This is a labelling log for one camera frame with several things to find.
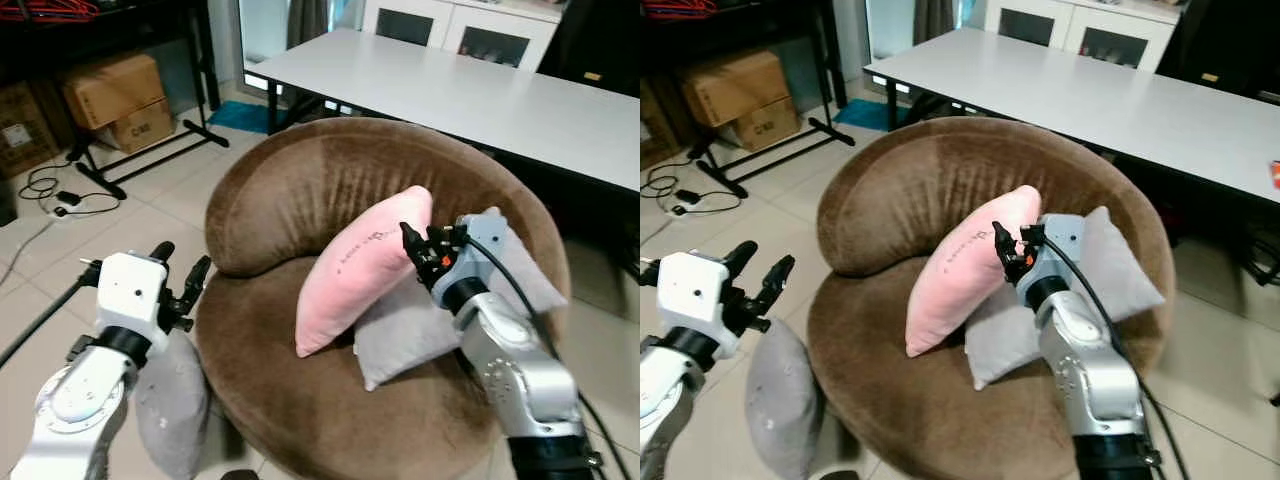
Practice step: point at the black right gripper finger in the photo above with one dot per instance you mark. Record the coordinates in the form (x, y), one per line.
(445, 234)
(1031, 234)
(1002, 242)
(410, 242)

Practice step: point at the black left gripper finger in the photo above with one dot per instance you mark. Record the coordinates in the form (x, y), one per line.
(742, 258)
(780, 275)
(162, 250)
(198, 275)

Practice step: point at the grey square pillow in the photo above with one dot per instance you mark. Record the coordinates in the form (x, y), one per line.
(172, 410)
(785, 405)
(1005, 345)
(400, 340)

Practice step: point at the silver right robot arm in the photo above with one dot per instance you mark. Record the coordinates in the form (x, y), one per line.
(1100, 380)
(520, 370)

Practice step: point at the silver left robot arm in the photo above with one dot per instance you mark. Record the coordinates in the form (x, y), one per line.
(75, 410)
(665, 400)

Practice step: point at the pink pillow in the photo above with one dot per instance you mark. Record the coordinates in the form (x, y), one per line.
(350, 280)
(960, 280)

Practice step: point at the teal floor mat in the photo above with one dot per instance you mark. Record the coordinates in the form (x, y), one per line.
(238, 117)
(865, 113)

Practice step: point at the brown round velvet sofa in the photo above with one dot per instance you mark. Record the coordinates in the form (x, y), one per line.
(920, 430)
(300, 420)

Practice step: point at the black metal rack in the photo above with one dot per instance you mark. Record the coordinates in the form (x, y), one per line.
(150, 150)
(775, 140)

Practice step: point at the small printed cardboard box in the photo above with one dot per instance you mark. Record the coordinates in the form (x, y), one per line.
(142, 128)
(765, 125)

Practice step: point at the white long table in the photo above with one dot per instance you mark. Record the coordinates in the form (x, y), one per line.
(1090, 100)
(470, 95)

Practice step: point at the dark labelled cardboard box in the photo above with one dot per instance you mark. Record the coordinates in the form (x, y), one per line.
(655, 125)
(22, 130)

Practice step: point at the large plain cardboard box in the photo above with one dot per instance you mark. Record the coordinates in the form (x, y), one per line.
(735, 85)
(112, 88)

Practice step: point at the white glass-door cabinet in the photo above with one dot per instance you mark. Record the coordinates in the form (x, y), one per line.
(450, 30)
(1080, 30)

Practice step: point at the dark brown curtain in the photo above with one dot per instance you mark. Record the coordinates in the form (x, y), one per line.
(932, 20)
(306, 20)

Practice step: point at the red yellow snack packet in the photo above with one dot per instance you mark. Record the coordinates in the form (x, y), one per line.
(1276, 174)

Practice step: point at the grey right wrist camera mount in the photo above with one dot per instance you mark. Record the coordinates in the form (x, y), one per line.
(478, 240)
(1062, 240)

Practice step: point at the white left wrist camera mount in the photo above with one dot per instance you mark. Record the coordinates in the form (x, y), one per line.
(128, 290)
(690, 290)

